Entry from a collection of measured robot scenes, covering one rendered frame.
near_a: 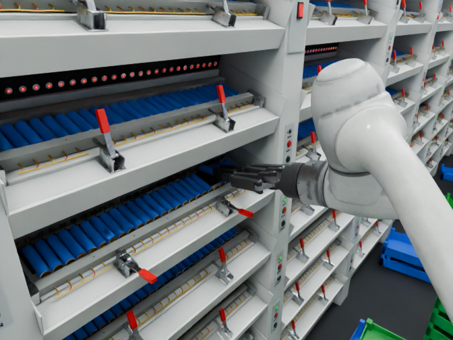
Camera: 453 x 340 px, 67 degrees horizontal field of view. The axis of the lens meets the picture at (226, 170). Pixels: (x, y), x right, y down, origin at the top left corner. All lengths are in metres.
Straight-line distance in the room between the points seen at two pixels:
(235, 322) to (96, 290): 0.55
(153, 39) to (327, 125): 0.28
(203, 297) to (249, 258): 0.19
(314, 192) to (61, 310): 0.46
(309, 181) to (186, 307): 0.41
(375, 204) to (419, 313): 1.52
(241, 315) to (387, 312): 1.09
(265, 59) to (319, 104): 0.36
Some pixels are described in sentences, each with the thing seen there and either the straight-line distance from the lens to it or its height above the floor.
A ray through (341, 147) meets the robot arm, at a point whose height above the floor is 1.19.
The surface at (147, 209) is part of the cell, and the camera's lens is 0.74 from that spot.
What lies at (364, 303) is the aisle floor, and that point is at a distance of 2.05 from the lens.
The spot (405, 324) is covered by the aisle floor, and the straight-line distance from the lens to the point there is 2.02.
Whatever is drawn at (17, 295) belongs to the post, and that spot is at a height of 1.02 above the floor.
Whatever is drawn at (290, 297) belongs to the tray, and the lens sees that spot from 1.45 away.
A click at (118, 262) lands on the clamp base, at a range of 0.65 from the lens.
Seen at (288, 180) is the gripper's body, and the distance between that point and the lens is 0.69.
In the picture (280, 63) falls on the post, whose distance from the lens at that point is 0.84.
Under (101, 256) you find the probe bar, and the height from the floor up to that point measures 0.98.
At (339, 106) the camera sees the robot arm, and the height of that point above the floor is 1.24.
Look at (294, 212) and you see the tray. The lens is 1.19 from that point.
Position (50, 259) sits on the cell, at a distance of 0.66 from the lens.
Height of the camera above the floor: 1.35
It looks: 23 degrees down
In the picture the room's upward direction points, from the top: straight up
